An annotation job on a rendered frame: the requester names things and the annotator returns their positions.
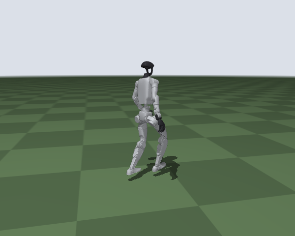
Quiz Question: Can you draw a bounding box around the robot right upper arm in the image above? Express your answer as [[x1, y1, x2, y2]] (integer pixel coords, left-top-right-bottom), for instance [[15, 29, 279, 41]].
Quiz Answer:
[[150, 78, 159, 102]]

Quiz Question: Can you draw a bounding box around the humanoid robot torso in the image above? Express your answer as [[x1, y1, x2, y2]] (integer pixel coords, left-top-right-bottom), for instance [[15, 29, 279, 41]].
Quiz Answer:
[[138, 76, 153, 123]]

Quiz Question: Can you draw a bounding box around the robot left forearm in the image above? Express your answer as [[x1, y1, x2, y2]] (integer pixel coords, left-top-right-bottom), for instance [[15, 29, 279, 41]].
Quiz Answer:
[[134, 101, 143, 110]]

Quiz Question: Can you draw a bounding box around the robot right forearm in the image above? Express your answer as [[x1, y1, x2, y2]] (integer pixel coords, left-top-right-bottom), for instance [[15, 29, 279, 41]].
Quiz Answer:
[[153, 95, 161, 118]]

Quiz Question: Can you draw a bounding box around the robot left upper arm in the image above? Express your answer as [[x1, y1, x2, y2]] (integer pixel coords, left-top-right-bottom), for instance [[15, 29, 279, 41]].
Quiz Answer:
[[132, 81, 138, 101]]

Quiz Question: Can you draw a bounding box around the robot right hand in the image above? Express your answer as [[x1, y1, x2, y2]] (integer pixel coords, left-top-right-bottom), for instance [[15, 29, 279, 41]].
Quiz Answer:
[[155, 114, 165, 133]]

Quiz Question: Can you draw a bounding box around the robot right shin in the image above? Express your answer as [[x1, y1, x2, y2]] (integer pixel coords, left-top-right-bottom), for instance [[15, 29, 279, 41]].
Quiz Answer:
[[155, 138, 168, 167]]

